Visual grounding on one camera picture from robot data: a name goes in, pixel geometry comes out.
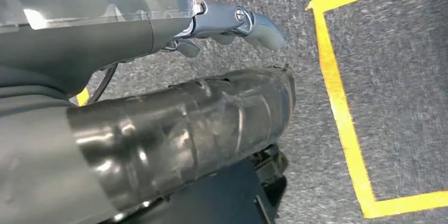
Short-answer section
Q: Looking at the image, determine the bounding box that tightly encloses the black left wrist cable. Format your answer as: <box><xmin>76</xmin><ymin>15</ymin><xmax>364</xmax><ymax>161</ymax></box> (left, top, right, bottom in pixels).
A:
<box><xmin>86</xmin><ymin>62</ymin><xmax>119</xmax><ymax>106</ymax></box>

